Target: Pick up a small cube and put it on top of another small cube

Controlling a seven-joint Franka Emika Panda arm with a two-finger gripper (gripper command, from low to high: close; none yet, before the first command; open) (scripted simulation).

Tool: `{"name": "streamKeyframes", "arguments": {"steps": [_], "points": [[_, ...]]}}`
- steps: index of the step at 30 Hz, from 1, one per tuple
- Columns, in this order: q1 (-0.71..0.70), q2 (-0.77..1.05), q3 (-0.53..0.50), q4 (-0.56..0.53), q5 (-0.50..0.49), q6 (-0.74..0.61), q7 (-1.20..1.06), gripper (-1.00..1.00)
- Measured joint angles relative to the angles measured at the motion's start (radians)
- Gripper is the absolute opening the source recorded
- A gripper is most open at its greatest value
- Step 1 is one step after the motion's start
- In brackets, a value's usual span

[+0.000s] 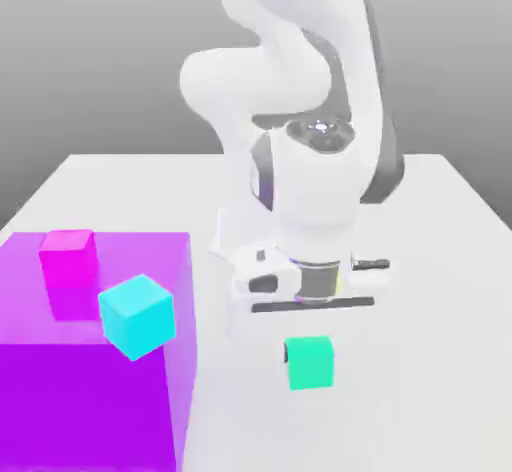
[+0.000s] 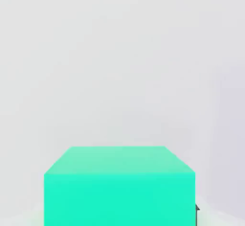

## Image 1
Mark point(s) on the small cyan cube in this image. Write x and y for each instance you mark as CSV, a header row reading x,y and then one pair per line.
x,y
138,318

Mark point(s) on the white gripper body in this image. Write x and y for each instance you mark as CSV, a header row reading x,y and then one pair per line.
x,y
312,318

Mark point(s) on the large purple box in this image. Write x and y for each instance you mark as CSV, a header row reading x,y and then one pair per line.
x,y
80,400

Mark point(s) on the small magenta cube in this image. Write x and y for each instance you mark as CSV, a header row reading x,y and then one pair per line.
x,y
68,272

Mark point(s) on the small green cube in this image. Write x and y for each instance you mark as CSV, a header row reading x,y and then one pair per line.
x,y
312,364

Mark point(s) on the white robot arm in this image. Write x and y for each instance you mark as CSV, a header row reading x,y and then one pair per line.
x,y
304,184

